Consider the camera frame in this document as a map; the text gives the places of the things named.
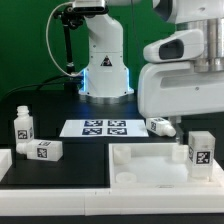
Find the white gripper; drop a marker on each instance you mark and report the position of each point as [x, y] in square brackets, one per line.
[174, 90]

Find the white square table top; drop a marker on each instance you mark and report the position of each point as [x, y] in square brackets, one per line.
[156, 165]

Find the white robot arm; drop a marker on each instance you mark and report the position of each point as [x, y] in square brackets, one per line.
[108, 78]

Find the paper sheet with tags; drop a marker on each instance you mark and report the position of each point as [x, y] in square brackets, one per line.
[104, 128]

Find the white U-shaped fence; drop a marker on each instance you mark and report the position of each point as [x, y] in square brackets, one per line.
[111, 201]

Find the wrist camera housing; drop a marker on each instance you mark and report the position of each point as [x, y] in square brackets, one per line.
[180, 46]

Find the black camera on stand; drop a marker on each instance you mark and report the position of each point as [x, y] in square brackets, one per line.
[72, 14]

